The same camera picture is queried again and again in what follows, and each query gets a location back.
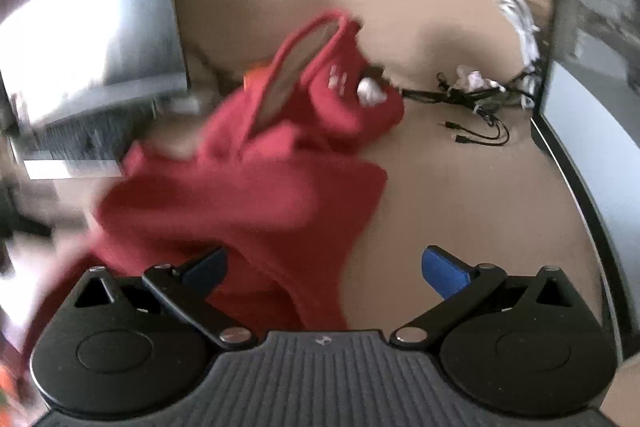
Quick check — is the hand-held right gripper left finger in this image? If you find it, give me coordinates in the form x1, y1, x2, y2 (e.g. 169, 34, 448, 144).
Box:
72, 247, 255, 352

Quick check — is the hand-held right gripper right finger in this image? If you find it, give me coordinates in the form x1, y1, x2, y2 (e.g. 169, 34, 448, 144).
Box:
390, 245, 576, 352

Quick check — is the red hooded sweatshirt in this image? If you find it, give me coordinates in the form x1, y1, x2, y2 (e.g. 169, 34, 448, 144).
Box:
20, 9, 407, 380

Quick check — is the grey laptop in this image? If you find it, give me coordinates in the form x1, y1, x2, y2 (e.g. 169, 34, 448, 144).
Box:
0, 0, 193, 182

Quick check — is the black framed monitor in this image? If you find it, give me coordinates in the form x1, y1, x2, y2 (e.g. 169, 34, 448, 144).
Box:
530, 52, 640, 363

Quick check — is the crumpled white tissue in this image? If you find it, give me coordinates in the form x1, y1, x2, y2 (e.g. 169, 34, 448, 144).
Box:
452, 64, 502, 90

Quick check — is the black audio jack cable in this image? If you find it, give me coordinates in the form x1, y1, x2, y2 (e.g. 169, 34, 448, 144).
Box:
439, 114, 511, 146

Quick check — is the black cable bundle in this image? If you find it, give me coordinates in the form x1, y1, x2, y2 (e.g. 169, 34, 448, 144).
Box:
400, 69, 540, 114

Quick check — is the white cable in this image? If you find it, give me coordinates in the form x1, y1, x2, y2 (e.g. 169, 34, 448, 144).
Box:
492, 0, 543, 65

